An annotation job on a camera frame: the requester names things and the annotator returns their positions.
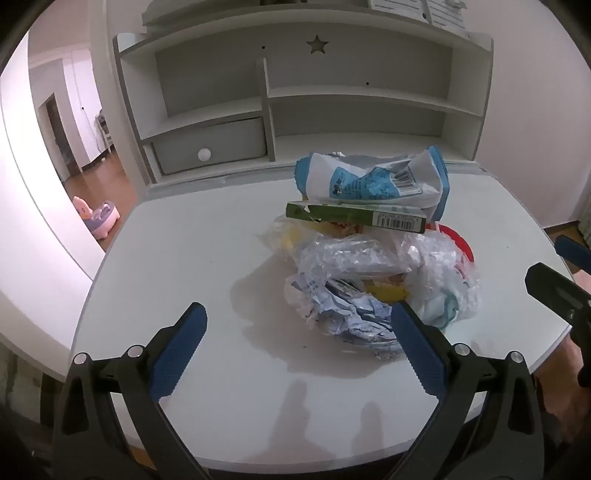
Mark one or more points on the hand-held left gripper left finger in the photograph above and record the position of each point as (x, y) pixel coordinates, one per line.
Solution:
(181, 348)

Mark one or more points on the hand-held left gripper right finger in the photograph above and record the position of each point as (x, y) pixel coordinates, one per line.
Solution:
(418, 353)

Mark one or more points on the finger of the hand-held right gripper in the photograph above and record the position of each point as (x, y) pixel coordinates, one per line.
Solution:
(572, 250)
(556, 288)

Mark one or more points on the pale blue packet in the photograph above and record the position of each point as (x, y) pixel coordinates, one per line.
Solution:
(351, 314)

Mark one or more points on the small yellow wrapper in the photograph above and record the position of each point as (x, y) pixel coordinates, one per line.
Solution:
(388, 292)

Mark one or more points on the white translucent plastic bag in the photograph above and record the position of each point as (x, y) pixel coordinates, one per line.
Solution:
(438, 281)

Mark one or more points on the red plastic item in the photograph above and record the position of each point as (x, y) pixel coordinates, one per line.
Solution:
(464, 242)

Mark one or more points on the crumpled clear plastic wrap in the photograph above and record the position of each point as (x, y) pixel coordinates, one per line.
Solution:
(351, 258)

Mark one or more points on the pink purple child potty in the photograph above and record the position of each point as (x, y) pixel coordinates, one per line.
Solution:
(102, 219)

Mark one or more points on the green cardboard box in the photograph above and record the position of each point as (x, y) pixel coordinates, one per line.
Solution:
(351, 214)

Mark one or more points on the blue white snack bag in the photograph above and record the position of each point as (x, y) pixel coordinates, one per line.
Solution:
(369, 182)

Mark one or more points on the grey drawer with round knob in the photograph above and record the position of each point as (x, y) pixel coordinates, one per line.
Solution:
(207, 143)

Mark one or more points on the white desk shelf unit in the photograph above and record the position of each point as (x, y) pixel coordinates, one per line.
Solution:
(323, 92)

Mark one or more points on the white papers on shelf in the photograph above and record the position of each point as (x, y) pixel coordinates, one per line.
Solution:
(415, 10)

